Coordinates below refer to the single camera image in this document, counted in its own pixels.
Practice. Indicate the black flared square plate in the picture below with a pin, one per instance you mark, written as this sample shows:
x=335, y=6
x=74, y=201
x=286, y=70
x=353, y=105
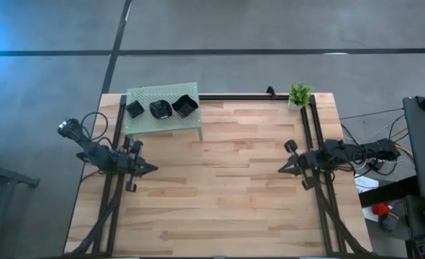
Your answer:
x=185, y=106

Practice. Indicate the small grey power box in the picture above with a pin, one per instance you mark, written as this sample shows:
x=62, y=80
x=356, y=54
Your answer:
x=376, y=164

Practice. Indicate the green plant in white pot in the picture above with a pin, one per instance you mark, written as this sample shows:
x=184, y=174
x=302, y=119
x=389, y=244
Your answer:
x=300, y=94

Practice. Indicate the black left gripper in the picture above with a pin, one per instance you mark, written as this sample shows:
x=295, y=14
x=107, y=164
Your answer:
x=131, y=165

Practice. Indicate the green perforated metal shelf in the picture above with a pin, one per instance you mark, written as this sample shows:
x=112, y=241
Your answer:
x=154, y=126

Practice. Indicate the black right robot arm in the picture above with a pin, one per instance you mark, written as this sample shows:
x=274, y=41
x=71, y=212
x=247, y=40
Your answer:
x=377, y=149

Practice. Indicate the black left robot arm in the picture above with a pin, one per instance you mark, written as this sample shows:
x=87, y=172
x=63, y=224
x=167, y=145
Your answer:
x=90, y=151

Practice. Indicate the black metal stand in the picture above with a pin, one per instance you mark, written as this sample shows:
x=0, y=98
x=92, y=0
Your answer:
x=3, y=174

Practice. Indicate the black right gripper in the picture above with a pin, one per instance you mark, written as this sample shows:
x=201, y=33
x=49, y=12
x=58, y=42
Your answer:
x=307, y=163

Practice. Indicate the black clamp knob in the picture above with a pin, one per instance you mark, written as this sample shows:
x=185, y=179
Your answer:
x=270, y=91

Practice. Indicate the black side table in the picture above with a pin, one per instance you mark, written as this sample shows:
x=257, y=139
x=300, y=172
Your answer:
x=420, y=219

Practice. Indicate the small square black plate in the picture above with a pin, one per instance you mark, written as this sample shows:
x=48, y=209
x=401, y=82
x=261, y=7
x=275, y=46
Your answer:
x=134, y=109

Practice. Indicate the white paper sheet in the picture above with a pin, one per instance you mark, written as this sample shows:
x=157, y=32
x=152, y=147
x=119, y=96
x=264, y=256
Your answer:
x=365, y=182

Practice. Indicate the dark grey desk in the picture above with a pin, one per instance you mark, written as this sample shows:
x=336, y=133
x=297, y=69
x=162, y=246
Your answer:
x=424, y=151

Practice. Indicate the dark grey lump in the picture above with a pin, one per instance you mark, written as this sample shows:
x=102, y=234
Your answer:
x=389, y=223

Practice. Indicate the black rounded plate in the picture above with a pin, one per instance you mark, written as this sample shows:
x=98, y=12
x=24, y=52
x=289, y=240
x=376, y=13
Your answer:
x=160, y=109

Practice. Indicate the black floor tape strip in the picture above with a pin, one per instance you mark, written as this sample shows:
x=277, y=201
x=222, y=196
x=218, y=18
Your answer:
x=233, y=52
x=122, y=25

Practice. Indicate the red rounded object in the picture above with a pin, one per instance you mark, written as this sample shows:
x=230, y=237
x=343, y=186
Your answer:
x=381, y=209

